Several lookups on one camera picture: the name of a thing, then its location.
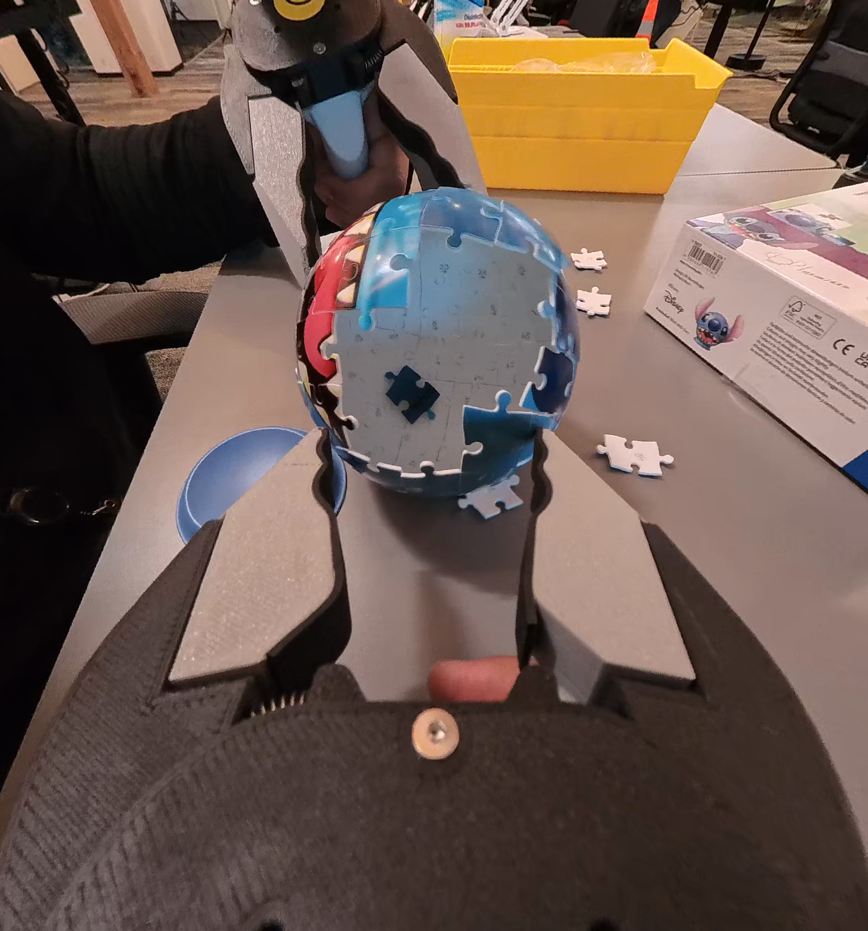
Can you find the yellow stacked plastic bins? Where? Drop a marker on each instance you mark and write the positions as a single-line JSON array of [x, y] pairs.
[[579, 145]]

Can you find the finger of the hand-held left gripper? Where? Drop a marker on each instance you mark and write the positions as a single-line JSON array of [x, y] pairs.
[[278, 160], [427, 94]]

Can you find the blue white packet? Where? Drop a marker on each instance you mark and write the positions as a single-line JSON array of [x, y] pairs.
[[459, 18]]

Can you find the white cartoon print puzzle box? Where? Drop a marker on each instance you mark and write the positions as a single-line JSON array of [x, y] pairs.
[[783, 342]]

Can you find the black office chair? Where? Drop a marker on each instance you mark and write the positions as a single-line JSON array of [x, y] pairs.
[[841, 80]]

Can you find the black metal frame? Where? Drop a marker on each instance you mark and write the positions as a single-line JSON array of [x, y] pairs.
[[12, 29]]

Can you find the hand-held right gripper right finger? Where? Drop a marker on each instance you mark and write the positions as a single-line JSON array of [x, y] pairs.
[[601, 582]]

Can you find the person's left hand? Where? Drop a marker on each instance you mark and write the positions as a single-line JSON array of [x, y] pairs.
[[376, 182]]

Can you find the black floor stand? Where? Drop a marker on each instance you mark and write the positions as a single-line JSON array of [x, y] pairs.
[[739, 51]]

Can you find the person's right hand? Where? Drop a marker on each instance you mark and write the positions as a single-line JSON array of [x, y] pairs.
[[477, 680]]

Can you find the clear plastic bag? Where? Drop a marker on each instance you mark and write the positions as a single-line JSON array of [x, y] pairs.
[[587, 64]]

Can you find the blue puzzle ball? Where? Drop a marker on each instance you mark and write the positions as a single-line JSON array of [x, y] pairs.
[[448, 320]]

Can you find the person's black clothed torso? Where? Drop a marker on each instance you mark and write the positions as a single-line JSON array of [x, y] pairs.
[[41, 436]]

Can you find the blue round ball stand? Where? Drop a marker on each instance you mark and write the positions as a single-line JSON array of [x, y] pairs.
[[237, 473]]

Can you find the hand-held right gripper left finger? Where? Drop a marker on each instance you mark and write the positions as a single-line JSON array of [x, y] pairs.
[[259, 582]]

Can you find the wooden post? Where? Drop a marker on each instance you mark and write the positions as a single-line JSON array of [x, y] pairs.
[[125, 43]]

